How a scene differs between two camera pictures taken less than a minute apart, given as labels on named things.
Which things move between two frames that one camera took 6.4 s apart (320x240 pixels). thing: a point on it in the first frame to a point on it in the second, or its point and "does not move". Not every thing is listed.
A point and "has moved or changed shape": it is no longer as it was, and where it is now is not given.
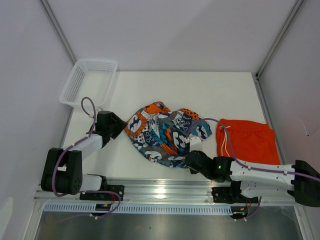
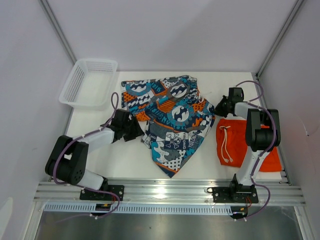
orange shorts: x=252 y=142 does not move
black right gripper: x=193 y=171 to x=218 y=110
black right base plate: x=223 y=195 does not move
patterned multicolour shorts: x=163 y=135 has moved or changed shape
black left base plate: x=118 y=189 does not move
